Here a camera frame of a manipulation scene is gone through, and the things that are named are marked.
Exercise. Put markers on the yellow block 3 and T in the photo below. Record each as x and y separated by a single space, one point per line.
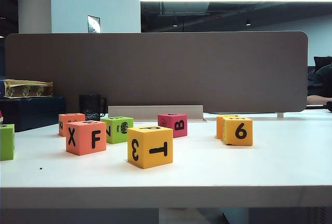
150 148

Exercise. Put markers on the green block 7 Nest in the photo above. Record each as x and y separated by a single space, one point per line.
116 130

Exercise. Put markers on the yellow block 6 Alligator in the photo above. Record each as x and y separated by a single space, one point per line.
241 132

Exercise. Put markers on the orange block X F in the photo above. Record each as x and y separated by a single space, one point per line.
85 138

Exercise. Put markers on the orange block 2 Queen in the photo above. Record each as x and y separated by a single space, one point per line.
64 120

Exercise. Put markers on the pink block with B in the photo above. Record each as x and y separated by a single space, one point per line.
179 125

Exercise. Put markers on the brown desk partition panel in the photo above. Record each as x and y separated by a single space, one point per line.
181 73

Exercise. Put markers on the yellow block with 9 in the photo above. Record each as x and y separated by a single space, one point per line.
219 128

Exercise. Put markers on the black mug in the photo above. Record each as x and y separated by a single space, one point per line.
89 104

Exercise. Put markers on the red LED sign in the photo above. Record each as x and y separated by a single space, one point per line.
212 18

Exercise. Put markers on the dark blue box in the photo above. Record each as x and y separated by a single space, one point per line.
31 112

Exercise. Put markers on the gold patterned box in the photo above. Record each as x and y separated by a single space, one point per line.
28 89

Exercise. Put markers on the black office chair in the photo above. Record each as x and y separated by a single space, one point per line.
320 62

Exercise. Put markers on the person in dark green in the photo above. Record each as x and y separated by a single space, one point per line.
324 81

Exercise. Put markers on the black round desk object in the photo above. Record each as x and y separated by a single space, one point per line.
329 106

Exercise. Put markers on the green foam block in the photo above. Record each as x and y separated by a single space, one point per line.
6 143

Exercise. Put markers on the small red white object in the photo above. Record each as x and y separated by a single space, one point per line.
1 116

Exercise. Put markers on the silver wall plate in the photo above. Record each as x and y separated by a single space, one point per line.
94 24

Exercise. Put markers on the white partition foot bracket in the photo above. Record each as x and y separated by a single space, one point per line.
280 115

